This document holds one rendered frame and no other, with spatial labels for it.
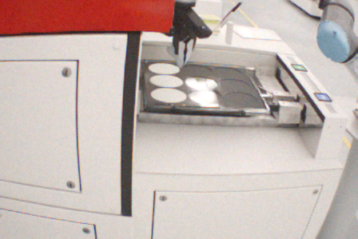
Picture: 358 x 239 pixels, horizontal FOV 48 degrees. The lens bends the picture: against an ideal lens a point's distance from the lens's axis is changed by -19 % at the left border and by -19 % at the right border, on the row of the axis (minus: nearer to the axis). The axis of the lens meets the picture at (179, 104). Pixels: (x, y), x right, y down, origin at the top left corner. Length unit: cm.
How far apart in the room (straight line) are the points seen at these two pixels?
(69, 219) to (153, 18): 49
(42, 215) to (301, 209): 77
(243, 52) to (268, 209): 67
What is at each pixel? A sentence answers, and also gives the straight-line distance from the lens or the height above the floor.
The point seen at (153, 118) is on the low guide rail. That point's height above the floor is 83.
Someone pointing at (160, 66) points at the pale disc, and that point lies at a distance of 162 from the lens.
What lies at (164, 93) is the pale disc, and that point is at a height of 90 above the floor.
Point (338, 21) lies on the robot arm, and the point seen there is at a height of 124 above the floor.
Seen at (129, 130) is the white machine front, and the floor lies 104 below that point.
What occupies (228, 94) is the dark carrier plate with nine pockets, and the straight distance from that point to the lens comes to 146.
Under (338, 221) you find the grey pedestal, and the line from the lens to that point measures 193.
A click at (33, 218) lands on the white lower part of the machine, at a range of 107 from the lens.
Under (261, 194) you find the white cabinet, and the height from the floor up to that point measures 75.
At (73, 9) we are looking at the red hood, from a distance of 82.
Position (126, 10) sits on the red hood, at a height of 126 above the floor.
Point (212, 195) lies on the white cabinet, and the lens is 124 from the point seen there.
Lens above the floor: 145
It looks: 24 degrees down
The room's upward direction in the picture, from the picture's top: 6 degrees clockwise
